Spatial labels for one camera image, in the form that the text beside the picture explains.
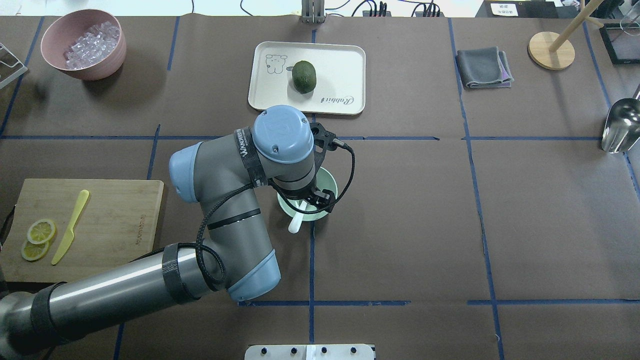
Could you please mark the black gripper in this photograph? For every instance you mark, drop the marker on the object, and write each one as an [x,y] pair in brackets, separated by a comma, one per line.
[311,192]

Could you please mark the green bowl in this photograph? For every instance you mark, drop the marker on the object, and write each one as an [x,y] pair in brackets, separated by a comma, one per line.
[324,181]

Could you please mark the white plastic spoon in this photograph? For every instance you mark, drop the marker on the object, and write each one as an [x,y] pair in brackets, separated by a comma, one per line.
[296,221]

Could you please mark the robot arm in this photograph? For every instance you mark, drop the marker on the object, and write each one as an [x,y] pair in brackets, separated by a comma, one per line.
[232,251]

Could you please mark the white rabbit tray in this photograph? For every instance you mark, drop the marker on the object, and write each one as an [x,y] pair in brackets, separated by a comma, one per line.
[341,77]

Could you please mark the green avocado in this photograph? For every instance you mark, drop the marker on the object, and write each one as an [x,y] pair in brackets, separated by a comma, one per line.
[304,77]

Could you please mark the grey folded cloth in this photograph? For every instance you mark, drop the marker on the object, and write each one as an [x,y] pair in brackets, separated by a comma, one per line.
[484,68]

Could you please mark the bamboo cutting board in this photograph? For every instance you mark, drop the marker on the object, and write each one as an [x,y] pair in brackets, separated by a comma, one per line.
[117,224]

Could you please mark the wooden stand with pole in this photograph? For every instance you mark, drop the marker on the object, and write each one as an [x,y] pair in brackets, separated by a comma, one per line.
[553,51]

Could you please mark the yellow plastic knife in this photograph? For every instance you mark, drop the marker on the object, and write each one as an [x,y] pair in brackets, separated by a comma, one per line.
[69,233]

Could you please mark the metal scoop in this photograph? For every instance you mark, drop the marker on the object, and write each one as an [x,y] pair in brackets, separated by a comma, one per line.
[622,125]

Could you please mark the lower lemon slice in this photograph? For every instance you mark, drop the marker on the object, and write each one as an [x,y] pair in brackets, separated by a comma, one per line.
[32,252]

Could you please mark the grey metal bracket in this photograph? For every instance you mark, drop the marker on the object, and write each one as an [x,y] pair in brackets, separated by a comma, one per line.
[313,11]

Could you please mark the black power strip with cables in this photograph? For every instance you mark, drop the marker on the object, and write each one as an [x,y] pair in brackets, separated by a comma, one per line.
[402,9]

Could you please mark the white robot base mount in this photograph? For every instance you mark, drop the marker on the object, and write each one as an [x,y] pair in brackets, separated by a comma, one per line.
[336,351]

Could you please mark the white wire rack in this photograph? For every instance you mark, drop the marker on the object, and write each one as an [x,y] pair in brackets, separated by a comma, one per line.
[11,68]

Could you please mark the black frame box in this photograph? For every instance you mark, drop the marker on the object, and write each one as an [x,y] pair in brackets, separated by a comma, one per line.
[623,48]

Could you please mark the metal cutting board handle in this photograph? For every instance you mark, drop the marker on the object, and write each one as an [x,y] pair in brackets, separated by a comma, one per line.
[6,226]

